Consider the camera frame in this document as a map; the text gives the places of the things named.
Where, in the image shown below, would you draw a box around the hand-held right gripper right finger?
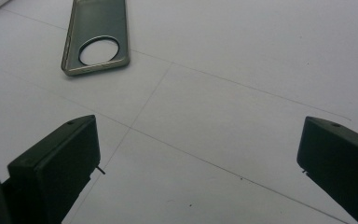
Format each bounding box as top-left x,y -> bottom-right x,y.
296,116 -> 358,224

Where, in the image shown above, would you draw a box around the grey phone case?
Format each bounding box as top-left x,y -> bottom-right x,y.
61,0 -> 131,77

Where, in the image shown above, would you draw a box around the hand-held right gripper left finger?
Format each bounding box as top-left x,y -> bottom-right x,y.
1,114 -> 102,224

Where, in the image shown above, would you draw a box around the white table cover sheet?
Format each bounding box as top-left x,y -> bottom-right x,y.
0,0 -> 358,224

